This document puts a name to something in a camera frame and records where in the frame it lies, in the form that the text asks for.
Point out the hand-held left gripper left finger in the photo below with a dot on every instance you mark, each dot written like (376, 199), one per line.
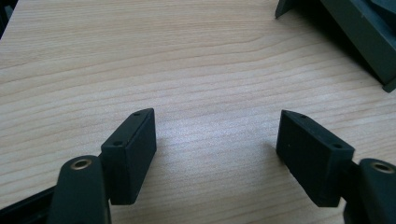
(127, 155)

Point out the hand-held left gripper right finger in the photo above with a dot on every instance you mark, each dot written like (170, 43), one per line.
(311, 158)

